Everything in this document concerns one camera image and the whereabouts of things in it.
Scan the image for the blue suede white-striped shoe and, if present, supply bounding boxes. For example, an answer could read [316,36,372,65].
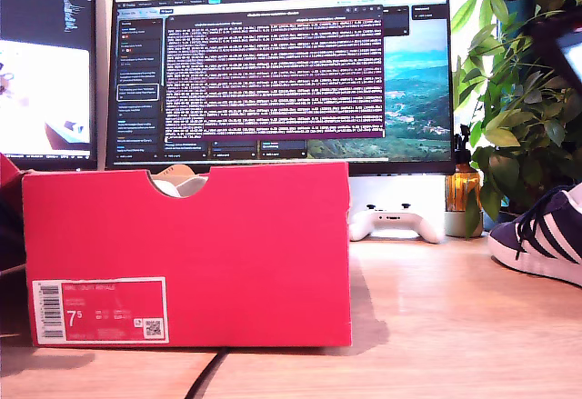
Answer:
[487,183,582,287]
[152,176,208,199]

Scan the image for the wide black computer monitor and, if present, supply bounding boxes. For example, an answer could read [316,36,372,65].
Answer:
[105,0,457,176]

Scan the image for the amber glass pump bottle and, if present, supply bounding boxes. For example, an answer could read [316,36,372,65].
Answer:
[446,124,482,213]

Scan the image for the red cardboard shoebox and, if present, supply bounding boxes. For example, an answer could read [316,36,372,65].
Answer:
[21,161,354,349]

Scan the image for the dark blue planter tray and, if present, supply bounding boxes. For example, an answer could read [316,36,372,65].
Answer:
[484,210,517,232]

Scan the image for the green leafy houseplant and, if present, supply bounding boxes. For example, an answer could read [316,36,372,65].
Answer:
[452,0,582,239]

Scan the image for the pale round pot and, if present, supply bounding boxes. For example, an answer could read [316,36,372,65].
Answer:
[444,210,486,238]

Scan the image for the white game controller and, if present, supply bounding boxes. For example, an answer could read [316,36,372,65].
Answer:
[348,203,446,244]

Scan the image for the black portrait computer monitor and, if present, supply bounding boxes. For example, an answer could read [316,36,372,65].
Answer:
[0,0,99,172]

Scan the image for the black cable on table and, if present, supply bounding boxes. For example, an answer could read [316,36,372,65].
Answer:
[184,348,228,399]

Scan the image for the red shoebox lid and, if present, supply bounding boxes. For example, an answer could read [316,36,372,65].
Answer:
[0,152,31,277]

